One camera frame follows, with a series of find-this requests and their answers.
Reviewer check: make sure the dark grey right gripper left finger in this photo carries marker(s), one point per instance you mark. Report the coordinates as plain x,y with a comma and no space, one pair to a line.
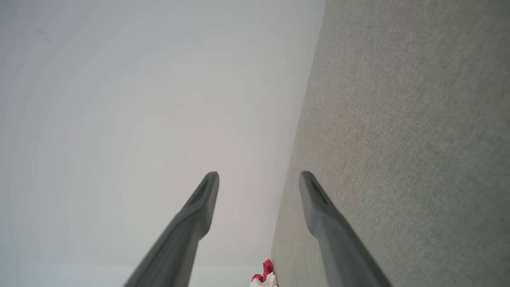
187,231

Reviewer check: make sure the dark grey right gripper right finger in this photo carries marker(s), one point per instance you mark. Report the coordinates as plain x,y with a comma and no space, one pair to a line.
334,235

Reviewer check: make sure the grey fabric sofa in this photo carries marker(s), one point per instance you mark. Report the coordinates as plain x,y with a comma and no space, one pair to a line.
406,139

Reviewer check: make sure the red white sports jersey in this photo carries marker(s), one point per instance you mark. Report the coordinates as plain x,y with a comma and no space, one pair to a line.
266,276

